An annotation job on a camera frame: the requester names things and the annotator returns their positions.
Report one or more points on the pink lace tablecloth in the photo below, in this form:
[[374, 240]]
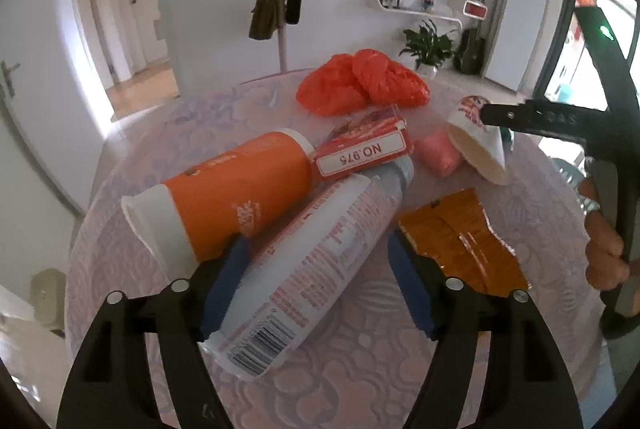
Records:
[[350, 384]]

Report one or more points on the beige chair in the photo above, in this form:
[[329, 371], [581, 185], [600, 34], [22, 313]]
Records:
[[47, 304]]

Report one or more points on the orange plastic bag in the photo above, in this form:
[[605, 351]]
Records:
[[392, 79], [330, 86]]

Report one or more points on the white refrigerator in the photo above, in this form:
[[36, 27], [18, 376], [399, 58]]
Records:
[[520, 19]]

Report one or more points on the small black bag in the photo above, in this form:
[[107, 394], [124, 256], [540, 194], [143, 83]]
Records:
[[293, 6]]

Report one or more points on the red and white wall box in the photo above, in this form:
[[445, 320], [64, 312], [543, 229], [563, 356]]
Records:
[[475, 9]]

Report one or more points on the blue bucket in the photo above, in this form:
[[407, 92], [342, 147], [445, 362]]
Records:
[[566, 93]]

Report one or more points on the white curved wall shelf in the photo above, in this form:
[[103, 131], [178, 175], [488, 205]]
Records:
[[425, 13]]

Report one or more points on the person's right hand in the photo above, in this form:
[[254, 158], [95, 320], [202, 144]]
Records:
[[602, 254]]

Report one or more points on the orange snack wrapper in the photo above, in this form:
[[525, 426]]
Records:
[[460, 239]]

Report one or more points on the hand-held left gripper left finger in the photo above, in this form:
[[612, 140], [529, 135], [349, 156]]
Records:
[[227, 281]]

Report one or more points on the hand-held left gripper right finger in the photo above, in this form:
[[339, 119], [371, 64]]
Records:
[[410, 284]]

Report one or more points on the white red-print plastic bottle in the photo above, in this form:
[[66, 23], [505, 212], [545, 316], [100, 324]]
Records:
[[320, 259]]

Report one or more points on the green potted plant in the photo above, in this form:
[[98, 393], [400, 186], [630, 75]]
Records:
[[427, 46]]

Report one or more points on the white room door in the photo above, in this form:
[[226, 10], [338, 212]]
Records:
[[30, 134]]

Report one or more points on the orange paper cup white lid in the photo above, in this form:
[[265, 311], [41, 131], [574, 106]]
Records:
[[235, 189]]

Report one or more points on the black acoustic guitar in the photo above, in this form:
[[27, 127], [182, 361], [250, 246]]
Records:
[[470, 51]]

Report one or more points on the dark framed sliding glass door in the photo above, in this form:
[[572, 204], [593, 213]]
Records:
[[562, 24]]

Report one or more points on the red box with white label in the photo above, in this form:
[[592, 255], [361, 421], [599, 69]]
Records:
[[360, 149]]

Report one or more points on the small shelf ornament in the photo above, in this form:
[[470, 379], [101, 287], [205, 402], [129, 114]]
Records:
[[426, 3]]

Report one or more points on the white red-print paper cup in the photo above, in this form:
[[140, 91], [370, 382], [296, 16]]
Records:
[[475, 149]]

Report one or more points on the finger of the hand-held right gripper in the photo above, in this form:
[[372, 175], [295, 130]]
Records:
[[540, 121]]

